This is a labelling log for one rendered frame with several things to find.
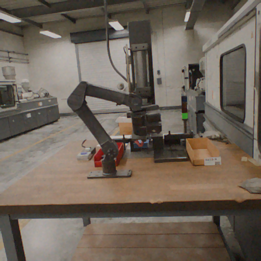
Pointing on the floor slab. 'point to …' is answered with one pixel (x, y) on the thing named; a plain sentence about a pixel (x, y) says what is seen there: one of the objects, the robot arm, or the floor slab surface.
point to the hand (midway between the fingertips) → (140, 145)
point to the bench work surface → (134, 205)
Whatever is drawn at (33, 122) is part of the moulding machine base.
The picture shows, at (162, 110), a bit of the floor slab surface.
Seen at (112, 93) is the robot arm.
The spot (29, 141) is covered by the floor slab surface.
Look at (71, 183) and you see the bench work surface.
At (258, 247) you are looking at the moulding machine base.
